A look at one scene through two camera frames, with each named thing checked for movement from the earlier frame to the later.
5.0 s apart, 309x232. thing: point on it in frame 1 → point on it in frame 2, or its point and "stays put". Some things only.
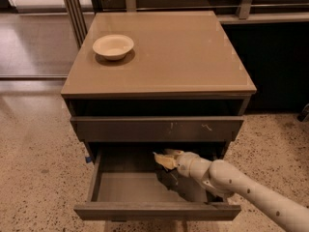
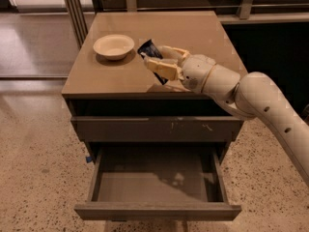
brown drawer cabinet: [155, 80] stays put
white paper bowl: [113, 46] stays put
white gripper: [184, 162] → [196, 70]
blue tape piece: [88, 159] stays put
